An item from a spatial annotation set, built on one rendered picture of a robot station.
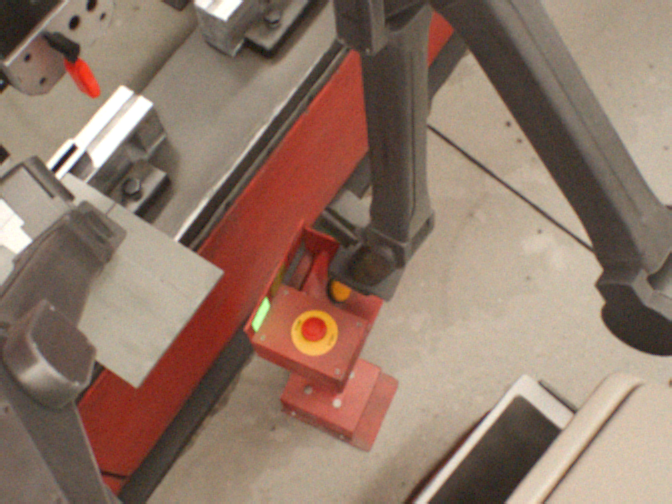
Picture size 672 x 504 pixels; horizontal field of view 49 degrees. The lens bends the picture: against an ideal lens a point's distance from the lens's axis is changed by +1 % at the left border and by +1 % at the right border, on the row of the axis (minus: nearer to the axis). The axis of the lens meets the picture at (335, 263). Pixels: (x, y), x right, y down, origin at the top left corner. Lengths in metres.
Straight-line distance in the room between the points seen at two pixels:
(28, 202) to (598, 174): 0.54
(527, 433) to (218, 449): 1.17
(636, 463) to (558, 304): 1.49
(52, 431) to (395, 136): 0.49
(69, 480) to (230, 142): 0.89
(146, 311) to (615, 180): 0.58
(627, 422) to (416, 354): 1.38
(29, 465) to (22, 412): 0.02
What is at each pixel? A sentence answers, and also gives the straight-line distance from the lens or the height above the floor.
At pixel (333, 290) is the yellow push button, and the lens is 1.21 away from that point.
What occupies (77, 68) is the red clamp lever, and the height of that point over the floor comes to 1.21.
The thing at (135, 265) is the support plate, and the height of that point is 1.00.
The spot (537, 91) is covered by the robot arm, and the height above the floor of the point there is 1.40.
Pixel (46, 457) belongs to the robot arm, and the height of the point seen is 1.58.
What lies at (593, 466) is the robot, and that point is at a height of 1.33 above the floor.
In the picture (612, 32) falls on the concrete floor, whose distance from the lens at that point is 2.52.
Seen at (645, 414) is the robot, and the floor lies 1.34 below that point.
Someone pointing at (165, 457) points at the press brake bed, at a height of 0.05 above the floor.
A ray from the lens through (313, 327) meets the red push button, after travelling 1.12.
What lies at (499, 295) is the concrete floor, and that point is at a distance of 2.03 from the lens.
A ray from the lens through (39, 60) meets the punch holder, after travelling 0.88.
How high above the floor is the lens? 1.89
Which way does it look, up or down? 70 degrees down
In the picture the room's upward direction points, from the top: 2 degrees counter-clockwise
